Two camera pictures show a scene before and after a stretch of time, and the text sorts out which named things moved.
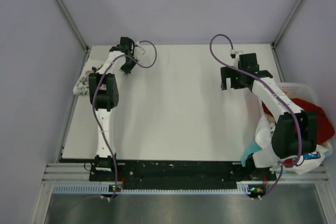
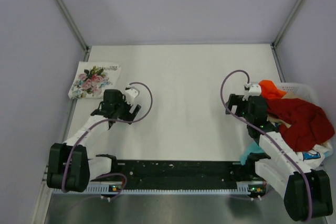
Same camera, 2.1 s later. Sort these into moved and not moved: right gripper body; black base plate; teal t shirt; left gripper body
Moved: right gripper body; left gripper body
Not moved: black base plate; teal t shirt
